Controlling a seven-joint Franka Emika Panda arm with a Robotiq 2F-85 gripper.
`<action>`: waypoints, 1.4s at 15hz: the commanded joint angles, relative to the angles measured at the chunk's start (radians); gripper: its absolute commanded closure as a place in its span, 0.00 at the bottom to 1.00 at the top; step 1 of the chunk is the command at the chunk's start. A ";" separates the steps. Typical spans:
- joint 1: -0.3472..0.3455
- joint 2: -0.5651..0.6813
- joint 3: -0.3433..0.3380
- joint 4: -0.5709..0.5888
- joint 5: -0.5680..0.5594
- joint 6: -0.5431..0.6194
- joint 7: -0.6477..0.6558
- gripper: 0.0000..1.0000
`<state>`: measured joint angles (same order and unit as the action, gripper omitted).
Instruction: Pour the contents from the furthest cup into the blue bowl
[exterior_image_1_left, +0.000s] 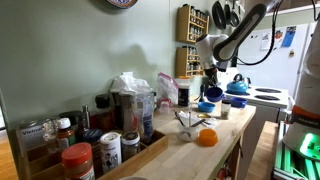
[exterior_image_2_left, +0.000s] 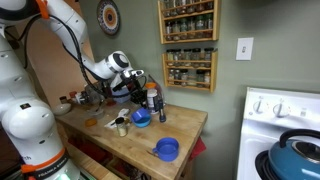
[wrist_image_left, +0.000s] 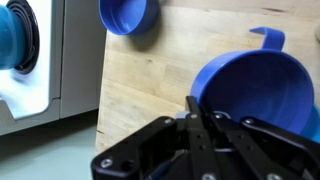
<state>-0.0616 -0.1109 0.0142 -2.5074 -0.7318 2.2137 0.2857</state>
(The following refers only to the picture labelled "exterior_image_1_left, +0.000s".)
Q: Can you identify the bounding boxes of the glass jar with black lid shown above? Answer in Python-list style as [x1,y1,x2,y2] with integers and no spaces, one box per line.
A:
[220,98,232,120]

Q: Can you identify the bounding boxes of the white paper on refrigerator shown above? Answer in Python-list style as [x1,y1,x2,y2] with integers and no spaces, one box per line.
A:
[260,31,273,52]

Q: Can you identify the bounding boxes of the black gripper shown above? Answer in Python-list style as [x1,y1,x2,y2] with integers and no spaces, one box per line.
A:
[204,66,221,90]

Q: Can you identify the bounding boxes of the red printed paper on refrigerator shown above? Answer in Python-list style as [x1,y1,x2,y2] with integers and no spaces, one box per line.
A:
[272,29,284,43]

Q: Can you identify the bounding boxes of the wooden wall spice rack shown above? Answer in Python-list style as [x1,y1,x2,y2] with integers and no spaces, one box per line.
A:
[174,45,206,78]
[176,3,210,44]

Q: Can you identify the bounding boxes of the blue paper on refrigerator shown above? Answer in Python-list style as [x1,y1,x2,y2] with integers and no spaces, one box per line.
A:
[280,25,297,48]

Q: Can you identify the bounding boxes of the wooden organizer tray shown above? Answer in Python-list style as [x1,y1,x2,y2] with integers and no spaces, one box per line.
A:
[14,129,169,180]

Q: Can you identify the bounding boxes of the dark bottle with black cap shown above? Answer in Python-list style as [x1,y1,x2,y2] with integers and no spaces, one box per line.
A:
[94,93,113,133]

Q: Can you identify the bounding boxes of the tall glass grinder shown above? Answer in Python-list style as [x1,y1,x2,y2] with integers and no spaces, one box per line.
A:
[119,92,137,134]

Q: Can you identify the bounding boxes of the jar with white Vietnam label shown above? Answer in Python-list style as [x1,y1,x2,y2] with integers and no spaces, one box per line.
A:
[14,119,46,151]

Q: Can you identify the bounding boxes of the jar with blue lid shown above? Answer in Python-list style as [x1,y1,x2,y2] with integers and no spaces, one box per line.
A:
[82,128,104,164]

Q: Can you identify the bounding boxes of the jar with red lid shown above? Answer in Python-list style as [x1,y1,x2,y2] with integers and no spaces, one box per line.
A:
[60,142,96,180]

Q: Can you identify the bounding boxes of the black stove burner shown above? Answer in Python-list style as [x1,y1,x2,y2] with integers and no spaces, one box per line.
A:
[225,89,251,97]
[254,94,280,102]
[254,87,283,94]

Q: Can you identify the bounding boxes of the clear glass jar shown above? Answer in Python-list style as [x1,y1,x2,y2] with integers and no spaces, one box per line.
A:
[41,118,59,154]

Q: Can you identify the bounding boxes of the orange fruit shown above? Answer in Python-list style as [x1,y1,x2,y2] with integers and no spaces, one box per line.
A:
[198,128,219,147]

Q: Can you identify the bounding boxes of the small container with pink lid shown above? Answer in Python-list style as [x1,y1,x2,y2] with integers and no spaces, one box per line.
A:
[159,98,171,114]

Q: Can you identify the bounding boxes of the brown bottle with white cap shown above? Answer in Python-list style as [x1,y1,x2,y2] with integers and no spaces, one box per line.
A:
[55,117,77,151]

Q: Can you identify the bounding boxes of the white refrigerator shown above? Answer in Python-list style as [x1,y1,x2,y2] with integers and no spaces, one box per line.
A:
[233,21,320,101]

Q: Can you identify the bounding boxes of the slim metal shaker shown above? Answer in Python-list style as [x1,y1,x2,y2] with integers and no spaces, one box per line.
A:
[81,105,91,129]

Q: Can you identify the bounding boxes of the teal kettle with black handle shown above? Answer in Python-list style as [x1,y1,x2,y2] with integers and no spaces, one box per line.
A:
[225,73,249,95]

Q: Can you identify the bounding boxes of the white stove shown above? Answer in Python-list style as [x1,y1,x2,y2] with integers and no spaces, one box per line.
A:
[216,66,291,180]

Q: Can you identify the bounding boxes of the blue plastic cup with handle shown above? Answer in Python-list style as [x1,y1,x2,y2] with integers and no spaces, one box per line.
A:
[229,96,248,109]

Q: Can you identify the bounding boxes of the clear glass bowl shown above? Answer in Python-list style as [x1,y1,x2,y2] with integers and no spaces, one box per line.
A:
[176,121,201,143]

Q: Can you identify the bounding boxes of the spice jar with silver lid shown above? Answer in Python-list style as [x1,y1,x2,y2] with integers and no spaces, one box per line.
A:
[120,131,142,163]

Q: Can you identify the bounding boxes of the clear package with blue label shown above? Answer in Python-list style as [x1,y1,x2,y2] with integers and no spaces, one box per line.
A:
[135,91,156,145]

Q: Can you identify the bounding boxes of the robot stand with green light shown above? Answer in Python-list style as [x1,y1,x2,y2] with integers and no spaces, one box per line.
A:
[271,119,320,180]

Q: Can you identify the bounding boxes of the decorative wall plate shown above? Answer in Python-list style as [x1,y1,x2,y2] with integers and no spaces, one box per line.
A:
[106,0,139,10]

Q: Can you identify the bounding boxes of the crumpled white plastic bag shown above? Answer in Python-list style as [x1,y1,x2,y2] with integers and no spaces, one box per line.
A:
[109,71,152,94]

